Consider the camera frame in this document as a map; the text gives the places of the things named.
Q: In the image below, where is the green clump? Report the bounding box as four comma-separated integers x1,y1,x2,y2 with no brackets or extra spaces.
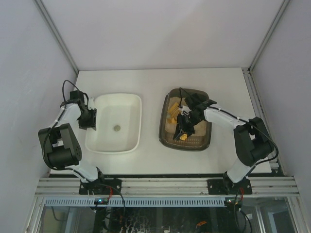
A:
114,125,121,132

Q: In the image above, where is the grey slotted cable duct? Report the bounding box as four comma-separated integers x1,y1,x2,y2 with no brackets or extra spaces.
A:
45,197,225,207

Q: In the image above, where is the yellow litter scoop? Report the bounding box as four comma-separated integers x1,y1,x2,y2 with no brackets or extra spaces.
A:
165,102,188,141

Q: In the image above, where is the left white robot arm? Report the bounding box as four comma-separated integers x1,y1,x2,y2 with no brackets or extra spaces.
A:
38,90,100,183

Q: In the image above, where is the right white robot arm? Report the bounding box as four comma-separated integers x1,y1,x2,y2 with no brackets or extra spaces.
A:
173,94,278,185

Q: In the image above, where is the left aluminium frame post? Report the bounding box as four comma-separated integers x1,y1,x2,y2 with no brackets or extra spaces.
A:
33,0,79,75

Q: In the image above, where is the white plastic tub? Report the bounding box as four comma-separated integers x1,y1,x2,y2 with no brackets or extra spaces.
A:
85,93,142,154

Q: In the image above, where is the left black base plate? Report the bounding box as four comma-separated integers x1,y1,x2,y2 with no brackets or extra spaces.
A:
79,179,122,195

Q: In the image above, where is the dark brown litter box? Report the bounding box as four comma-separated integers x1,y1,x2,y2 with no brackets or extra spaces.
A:
158,88,212,151

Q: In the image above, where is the aluminium mounting rail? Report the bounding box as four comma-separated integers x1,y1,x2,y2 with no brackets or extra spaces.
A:
35,177,299,197

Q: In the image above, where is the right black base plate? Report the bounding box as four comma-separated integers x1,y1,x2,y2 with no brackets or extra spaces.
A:
207,179,253,195

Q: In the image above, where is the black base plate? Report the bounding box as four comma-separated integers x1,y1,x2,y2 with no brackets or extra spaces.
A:
207,179,253,195
79,179,122,195

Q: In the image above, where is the aluminium frame post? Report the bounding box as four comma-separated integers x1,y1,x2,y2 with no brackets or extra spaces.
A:
33,0,79,75
248,0,292,72

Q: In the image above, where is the right side aluminium rail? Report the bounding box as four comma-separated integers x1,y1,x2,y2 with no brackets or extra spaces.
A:
242,67,283,176

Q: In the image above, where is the right aluminium frame post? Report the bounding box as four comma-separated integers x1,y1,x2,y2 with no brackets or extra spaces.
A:
248,0,292,72

